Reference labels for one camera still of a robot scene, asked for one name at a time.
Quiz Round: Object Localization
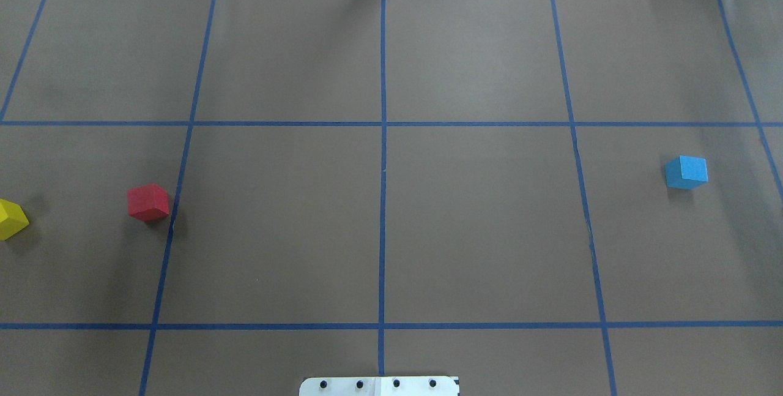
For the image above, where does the red cube block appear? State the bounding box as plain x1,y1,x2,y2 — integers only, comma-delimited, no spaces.
126,184,171,222

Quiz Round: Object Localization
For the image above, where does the blue cube block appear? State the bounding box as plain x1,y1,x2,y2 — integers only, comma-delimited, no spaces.
664,155,710,190

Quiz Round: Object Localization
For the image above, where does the yellow cube block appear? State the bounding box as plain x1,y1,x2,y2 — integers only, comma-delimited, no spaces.
1,199,30,242

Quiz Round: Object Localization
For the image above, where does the brown paper table cover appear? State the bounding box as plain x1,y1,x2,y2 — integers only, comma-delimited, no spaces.
2,0,781,395

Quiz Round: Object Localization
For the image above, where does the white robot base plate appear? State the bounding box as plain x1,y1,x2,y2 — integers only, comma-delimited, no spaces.
299,376,461,395

